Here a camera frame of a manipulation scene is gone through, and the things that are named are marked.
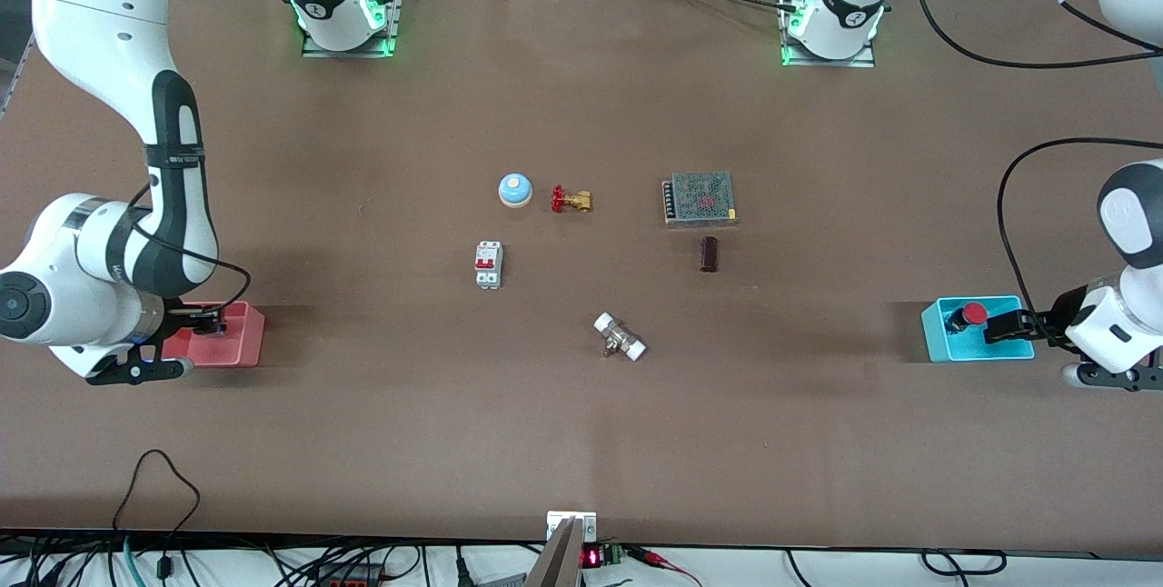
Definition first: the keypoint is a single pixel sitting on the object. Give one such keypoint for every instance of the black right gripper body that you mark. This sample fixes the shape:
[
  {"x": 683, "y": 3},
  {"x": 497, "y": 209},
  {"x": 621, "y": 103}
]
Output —
[{"x": 175, "y": 319}]

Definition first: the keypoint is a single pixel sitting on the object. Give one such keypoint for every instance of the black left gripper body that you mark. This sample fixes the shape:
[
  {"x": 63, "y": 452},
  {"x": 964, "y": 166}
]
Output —
[{"x": 1054, "y": 313}]

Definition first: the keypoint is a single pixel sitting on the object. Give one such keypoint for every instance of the red push button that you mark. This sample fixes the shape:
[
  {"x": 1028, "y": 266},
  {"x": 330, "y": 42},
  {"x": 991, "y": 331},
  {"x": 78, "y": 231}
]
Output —
[{"x": 975, "y": 313}]

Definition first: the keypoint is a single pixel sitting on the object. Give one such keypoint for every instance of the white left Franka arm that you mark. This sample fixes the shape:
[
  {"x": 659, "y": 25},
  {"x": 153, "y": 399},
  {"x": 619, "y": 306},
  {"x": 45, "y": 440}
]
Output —
[{"x": 1131, "y": 214}]

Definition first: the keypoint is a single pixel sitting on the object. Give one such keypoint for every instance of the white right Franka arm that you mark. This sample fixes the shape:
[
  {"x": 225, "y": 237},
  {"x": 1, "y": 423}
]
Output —
[{"x": 100, "y": 42}]

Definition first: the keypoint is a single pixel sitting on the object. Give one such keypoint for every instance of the pink plastic box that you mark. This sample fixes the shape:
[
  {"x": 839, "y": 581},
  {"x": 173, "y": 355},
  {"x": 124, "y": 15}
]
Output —
[{"x": 238, "y": 337}]

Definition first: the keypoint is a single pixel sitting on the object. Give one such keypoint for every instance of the blue plastic box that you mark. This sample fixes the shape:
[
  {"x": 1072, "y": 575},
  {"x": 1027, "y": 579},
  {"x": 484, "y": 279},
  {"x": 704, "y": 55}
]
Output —
[{"x": 981, "y": 346}]

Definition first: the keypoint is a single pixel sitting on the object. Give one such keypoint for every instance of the dark brown cylinder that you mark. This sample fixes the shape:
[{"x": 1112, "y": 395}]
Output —
[{"x": 710, "y": 254}]

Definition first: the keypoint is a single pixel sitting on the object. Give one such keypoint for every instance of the metal mesh power supply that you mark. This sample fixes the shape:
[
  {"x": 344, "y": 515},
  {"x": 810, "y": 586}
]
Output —
[{"x": 701, "y": 198}]

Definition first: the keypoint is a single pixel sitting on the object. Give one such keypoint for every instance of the blue round call bell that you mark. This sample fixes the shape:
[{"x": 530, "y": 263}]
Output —
[{"x": 515, "y": 189}]

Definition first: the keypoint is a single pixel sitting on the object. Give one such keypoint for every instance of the metal fitting white end caps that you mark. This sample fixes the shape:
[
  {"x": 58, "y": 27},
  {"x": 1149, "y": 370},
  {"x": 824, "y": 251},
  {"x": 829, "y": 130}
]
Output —
[{"x": 620, "y": 337}]

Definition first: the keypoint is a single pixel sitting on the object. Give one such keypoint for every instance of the grey metal stand bar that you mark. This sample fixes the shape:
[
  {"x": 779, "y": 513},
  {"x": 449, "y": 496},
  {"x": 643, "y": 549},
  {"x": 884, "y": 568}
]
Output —
[{"x": 556, "y": 560}]

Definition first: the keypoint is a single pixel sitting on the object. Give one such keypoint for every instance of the red LED display module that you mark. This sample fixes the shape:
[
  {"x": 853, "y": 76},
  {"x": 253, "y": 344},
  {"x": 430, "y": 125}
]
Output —
[{"x": 600, "y": 556}]

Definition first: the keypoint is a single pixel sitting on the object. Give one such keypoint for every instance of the white circuit breaker red switch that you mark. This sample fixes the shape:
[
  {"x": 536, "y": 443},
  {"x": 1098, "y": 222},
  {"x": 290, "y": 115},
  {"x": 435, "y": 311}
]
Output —
[{"x": 488, "y": 264}]

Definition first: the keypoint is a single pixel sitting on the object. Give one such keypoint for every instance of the aluminium frame profile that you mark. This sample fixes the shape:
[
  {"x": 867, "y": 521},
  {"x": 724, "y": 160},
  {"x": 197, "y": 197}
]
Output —
[{"x": 16, "y": 69}]

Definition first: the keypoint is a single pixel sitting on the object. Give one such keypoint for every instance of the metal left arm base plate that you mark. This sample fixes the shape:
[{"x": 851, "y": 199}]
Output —
[{"x": 827, "y": 63}]

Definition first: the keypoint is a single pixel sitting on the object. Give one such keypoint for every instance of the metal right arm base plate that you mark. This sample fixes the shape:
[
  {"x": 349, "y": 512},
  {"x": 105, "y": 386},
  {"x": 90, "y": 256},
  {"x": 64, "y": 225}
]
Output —
[{"x": 392, "y": 14}]

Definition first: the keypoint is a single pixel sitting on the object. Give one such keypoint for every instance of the white metal bracket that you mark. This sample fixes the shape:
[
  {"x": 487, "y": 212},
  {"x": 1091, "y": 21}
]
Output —
[{"x": 586, "y": 523}]

